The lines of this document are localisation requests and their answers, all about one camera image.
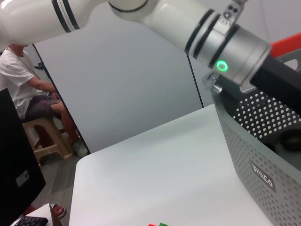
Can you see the seated person white shirt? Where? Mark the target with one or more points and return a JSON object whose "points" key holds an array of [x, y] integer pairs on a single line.
{"points": [[14, 77]]}

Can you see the foot in red sandal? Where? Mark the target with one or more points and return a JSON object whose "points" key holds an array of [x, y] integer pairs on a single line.
{"points": [[58, 210]]}

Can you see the black computer tower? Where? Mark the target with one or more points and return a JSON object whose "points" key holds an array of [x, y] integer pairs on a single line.
{"points": [[16, 153]]}

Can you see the beige plastic stool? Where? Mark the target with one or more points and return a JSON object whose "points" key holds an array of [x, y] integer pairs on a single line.
{"points": [[49, 141]]}

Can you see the black wall bracket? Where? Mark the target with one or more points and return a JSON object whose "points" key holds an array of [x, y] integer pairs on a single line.
{"points": [[38, 66]]}

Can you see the white side desk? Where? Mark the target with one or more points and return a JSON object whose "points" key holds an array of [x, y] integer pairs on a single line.
{"points": [[44, 210]]}

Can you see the grey perforated storage bin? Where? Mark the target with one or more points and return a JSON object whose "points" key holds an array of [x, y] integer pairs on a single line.
{"points": [[258, 153]]}

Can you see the black keyboard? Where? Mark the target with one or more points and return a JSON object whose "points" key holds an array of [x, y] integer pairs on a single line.
{"points": [[33, 221]]}

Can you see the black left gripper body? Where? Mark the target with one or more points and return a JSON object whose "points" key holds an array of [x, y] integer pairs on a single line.
{"points": [[279, 80]]}

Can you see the dark green toy brick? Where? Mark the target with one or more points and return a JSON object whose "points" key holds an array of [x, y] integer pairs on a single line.
{"points": [[163, 224]]}

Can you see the small black clay teacup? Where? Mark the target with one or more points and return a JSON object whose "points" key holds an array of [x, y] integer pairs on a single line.
{"points": [[291, 141]]}

